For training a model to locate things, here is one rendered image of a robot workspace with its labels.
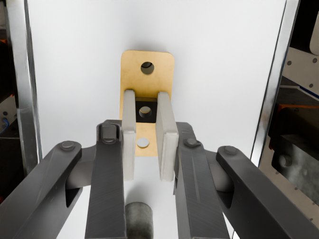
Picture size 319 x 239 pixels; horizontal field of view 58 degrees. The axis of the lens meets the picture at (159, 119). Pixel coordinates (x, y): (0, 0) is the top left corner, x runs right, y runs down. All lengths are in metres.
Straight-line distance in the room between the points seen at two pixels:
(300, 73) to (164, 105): 0.47
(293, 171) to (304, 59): 0.36
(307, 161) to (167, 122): 0.16
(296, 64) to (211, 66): 0.39
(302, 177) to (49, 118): 0.23
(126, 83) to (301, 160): 0.17
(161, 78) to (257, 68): 0.09
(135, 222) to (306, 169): 0.16
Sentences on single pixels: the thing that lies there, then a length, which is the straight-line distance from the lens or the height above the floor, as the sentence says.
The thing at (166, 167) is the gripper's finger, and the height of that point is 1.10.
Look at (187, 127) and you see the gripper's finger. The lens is 0.17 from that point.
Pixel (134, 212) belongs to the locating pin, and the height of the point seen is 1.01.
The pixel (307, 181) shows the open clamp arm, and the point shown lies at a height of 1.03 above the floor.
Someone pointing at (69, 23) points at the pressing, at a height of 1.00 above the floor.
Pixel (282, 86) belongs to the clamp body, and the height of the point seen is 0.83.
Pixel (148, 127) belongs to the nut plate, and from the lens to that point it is 0.22.
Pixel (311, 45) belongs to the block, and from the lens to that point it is 0.30.
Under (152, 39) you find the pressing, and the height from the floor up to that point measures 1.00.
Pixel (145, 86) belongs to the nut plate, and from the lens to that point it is 0.21.
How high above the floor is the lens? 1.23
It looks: 67 degrees down
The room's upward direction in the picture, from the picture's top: 169 degrees clockwise
